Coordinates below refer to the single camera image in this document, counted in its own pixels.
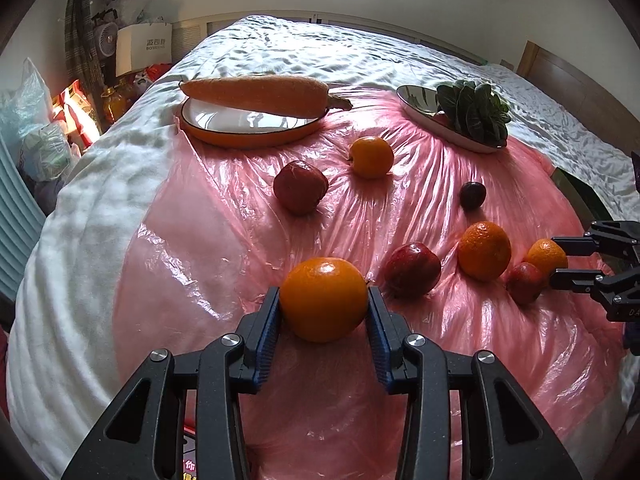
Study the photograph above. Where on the dark plum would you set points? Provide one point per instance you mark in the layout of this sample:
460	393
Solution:
472	195

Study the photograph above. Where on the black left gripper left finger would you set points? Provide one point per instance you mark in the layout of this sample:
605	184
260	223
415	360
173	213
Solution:
140	434

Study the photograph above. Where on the clear plastic bag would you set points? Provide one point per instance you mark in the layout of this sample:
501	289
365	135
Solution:
24	109

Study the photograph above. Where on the white bed duvet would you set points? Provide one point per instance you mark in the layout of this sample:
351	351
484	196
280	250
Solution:
61	359

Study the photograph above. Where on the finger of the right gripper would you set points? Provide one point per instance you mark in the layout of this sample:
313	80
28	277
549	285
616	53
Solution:
580	281
576	245

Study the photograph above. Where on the orange rimmed white plate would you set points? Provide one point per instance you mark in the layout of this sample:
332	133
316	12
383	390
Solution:
226	127

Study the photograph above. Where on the smooth orange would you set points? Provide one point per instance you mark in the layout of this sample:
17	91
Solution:
371	157

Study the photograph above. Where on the green rectangular tray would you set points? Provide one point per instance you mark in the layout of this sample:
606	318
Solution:
585	202

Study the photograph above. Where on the green leafy vegetable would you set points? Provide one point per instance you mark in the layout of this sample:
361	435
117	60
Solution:
475	111

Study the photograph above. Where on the small red apple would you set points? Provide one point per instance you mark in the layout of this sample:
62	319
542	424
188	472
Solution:
525	283

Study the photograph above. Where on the pink plastic sheet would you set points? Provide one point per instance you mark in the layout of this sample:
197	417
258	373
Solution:
320	218

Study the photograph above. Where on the bumpy orange tangerine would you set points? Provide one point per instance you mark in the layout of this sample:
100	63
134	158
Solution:
484	251

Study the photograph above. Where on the large orange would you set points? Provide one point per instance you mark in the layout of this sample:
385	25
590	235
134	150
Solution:
324	299

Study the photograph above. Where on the wooden headboard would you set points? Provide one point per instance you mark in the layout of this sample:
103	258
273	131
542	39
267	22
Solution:
596	108

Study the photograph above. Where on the dark red apple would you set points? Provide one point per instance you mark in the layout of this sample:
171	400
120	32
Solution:
299	187

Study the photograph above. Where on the white fan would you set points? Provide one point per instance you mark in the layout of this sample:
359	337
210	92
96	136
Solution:
105	38

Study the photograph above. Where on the small orange tangerine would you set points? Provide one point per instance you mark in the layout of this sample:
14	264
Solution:
547	256

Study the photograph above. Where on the large carrot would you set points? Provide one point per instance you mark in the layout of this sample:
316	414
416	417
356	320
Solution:
293	96

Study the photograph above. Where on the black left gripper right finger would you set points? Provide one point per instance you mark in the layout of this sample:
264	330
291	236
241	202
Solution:
504	435

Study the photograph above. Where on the silver oval plate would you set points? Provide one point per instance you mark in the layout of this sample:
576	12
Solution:
419	104

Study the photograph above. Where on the white cardboard box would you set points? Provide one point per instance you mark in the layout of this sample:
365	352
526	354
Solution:
139	46

